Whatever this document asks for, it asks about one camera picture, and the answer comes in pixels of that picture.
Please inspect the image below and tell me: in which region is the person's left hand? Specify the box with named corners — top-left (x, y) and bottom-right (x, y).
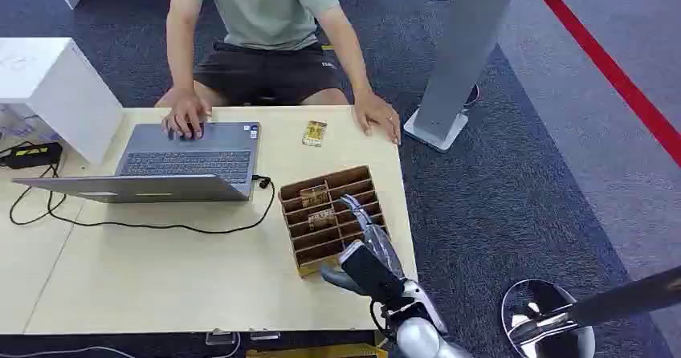
top-left (351, 90), bottom-right (402, 147)

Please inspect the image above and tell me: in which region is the person's right hand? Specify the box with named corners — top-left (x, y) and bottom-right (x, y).
top-left (161, 88), bottom-right (214, 141)

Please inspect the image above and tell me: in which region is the robot right hand grey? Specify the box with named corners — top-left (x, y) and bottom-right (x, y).
top-left (319, 194), bottom-right (407, 307)

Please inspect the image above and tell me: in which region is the grey laptop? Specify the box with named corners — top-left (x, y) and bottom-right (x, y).
top-left (11, 121), bottom-right (262, 204)

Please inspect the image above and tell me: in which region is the wooden slotted card box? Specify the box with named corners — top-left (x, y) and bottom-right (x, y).
top-left (277, 165), bottom-right (392, 278)

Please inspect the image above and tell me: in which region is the gold printed card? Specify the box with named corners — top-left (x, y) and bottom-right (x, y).
top-left (300, 185), bottom-right (330, 208)
top-left (302, 120), bottom-right (328, 148)
top-left (308, 208), bottom-right (337, 232)

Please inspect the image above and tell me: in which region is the yellow strip under desk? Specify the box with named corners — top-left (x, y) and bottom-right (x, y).
top-left (245, 343), bottom-right (389, 358)

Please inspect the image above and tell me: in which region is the grey slanted floor stand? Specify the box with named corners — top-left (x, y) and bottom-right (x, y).
top-left (403, 0), bottom-right (525, 153)

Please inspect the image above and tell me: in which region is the person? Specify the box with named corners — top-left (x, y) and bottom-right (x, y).
top-left (154, 0), bottom-right (353, 108)

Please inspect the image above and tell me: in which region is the white cabinet box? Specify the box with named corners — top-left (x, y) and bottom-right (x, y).
top-left (0, 37), bottom-right (124, 165)

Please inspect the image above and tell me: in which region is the black power adapter yellow label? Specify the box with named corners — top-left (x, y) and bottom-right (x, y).
top-left (2, 141), bottom-right (63, 170)

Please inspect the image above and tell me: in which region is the red barrier belt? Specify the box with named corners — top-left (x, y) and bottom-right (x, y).
top-left (524, 0), bottom-right (681, 169)

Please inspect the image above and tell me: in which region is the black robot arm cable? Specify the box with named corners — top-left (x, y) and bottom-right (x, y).
top-left (369, 299), bottom-right (398, 342)

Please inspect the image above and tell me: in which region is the black laptop power cable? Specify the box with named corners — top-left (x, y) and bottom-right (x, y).
top-left (9, 161), bottom-right (276, 235)

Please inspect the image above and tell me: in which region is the white cable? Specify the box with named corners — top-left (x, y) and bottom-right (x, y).
top-left (0, 334), bottom-right (242, 358)

